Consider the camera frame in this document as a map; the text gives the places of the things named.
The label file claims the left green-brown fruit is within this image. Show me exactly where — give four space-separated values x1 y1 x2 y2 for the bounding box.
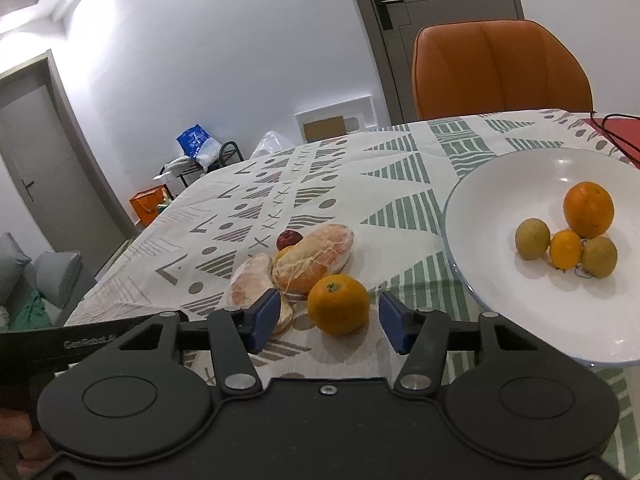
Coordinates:
514 218 551 260

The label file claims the small yellow-orange citrus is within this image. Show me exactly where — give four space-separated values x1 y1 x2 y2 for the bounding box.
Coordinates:
273 245 295 262

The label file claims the black metal rack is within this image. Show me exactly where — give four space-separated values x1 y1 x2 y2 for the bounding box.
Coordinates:
153 141 244 195

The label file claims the large orange mandarin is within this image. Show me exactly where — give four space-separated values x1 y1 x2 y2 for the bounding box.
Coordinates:
307 274 370 337

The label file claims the green-brown fruit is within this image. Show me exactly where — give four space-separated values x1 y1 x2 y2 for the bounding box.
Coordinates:
580 236 618 278
514 218 551 260

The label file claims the dark red small apple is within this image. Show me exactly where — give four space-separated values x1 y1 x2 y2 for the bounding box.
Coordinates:
277 230 303 252

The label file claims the white foam packaging board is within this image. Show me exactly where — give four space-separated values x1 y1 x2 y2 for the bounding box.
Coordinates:
294 96 378 143

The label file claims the orange box on floor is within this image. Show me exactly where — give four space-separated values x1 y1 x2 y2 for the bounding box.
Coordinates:
129 185 166 228

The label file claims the small peeled pomelo piece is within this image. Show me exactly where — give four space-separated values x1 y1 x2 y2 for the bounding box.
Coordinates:
229 252 294 334

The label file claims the black cable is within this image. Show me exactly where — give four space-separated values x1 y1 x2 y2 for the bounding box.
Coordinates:
588 109 640 162

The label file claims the red orange table mat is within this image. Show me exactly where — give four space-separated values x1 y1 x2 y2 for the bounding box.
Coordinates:
584 113 640 167

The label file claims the big orange in plate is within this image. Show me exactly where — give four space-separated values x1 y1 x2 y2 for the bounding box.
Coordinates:
563 181 615 238

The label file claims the white round plate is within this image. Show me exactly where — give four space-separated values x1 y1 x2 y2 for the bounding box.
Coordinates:
442 148 639 366

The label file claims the blue plastic bag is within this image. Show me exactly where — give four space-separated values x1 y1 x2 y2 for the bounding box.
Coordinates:
177 125 210 158

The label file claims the white plastic bag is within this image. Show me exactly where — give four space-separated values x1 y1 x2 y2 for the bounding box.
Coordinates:
250 131 294 158

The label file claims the right green-brown fruit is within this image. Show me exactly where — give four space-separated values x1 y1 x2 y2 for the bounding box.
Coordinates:
580 236 618 278

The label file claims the small orange in plate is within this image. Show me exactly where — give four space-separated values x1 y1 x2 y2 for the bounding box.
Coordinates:
548 230 582 270

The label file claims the orange leather chair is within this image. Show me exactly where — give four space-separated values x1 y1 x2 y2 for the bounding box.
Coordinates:
411 20 593 120

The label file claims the patterned tablecloth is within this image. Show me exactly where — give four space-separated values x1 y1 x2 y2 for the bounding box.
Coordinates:
64 107 640 478

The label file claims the grey door with handle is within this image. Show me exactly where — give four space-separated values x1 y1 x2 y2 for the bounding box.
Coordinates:
356 0 524 125

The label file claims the grey left side door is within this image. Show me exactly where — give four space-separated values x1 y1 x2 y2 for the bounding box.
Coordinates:
1 52 136 275

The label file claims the grey sofa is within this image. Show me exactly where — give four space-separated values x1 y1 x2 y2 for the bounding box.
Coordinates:
1 232 96 333

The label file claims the person's left hand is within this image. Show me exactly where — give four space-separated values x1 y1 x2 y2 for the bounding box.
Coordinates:
1 408 54 479

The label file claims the large peeled pomelo piece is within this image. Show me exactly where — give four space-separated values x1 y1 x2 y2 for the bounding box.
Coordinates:
272 223 355 296

